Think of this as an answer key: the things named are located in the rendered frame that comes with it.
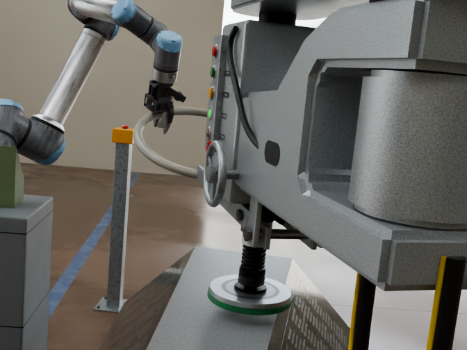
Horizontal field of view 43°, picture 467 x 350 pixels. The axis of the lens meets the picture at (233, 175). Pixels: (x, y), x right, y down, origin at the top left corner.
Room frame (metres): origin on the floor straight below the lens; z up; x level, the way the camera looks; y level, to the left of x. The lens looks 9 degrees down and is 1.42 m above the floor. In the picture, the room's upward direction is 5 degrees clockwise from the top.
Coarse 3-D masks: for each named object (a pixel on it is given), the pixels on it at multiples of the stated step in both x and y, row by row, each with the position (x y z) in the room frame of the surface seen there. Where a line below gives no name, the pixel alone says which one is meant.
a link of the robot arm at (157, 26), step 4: (156, 20) 2.19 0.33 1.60; (152, 24) 2.16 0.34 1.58; (156, 24) 2.17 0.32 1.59; (160, 24) 2.19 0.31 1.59; (164, 24) 2.24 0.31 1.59; (152, 28) 2.15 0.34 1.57; (156, 28) 2.17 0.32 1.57; (160, 28) 2.18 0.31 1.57; (164, 28) 2.19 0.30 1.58; (148, 32) 2.15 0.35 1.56; (152, 32) 2.16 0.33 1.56; (156, 32) 2.16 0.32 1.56; (144, 36) 2.16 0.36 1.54; (148, 36) 2.16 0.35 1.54; (152, 36) 2.16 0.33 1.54; (144, 40) 2.18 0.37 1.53; (148, 40) 2.17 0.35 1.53; (152, 40) 2.15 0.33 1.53; (148, 44) 2.20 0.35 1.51
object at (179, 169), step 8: (152, 112) 2.18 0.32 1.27; (176, 112) 2.25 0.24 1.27; (184, 112) 2.27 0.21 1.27; (192, 112) 2.28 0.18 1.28; (200, 112) 2.29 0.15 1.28; (144, 120) 2.12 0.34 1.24; (152, 120) 2.17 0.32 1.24; (136, 128) 2.05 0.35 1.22; (136, 136) 2.00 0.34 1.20; (136, 144) 1.97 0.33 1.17; (144, 144) 1.95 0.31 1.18; (144, 152) 1.93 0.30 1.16; (152, 152) 1.92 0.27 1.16; (152, 160) 1.90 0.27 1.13; (160, 160) 1.89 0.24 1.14; (168, 160) 1.89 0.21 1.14; (168, 168) 1.88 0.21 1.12; (176, 168) 1.87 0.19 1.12; (184, 168) 1.87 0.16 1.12; (192, 176) 1.86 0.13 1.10
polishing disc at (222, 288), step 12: (228, 276) 1.54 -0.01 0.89; (216, 288) 1.44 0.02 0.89; (228, 288) 1.45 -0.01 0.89; (276, 288) 1.48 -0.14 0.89; (288, 288) 1.49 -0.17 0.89; (228, 300) 1.37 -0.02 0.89; (240, 300) 1.37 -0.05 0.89; (252, 300) 1.38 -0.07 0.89; (264, 300) 1.39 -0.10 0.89; (276, 300) 1.39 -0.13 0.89; (288, 300) 1.42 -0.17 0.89
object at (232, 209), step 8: (200, 168) 1.83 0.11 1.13; (200, 176) 1.82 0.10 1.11; (200, 184) 1.81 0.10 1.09; (224, 200) 1.54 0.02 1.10; (224, 208) 1.53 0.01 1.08; (232, 208) 1.47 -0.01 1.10; (240, 208) 1.40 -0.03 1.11; (248, 208) 1.37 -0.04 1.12; (232, 216) 1.46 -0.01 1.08; (240, 216) 1.38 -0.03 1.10; (248, 216) 1.34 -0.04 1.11; (240, 224) 1.39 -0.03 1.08; (264, 224) 1.24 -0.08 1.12; (288, 224) 1.39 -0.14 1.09; (248, 232) 1.23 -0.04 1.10; (264, 232) 1.23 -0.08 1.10; (272, 232) 1.25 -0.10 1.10; (280, 232) 1.26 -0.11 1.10; (288, 232) 1.26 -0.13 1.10; (296, 232) 1.27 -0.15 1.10; (248, 240) 1.24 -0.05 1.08; (264, 240) 1.23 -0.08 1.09; (304, 240) 1.29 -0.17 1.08; (312, 240) 1.25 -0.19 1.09; (264, 248) 1.22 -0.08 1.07; (312, 248) 1.25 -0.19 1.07
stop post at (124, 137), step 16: (128, 128) 3.39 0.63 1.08; (128, 144) 3.34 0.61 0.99; (128, 160) 3.35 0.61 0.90; (128, 176) 3.36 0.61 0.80; (128, 192) 3.39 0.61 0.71; (112, 208) 3.35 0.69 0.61; (128, 208) 3.42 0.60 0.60; (112, 224) 3.35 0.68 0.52; (112, 240) 3.35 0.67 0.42; (112, 256) 3.35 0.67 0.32; (112, 272) 3.35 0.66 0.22; (112, 288) 3.35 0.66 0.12; (112, 304) 3.35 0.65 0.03
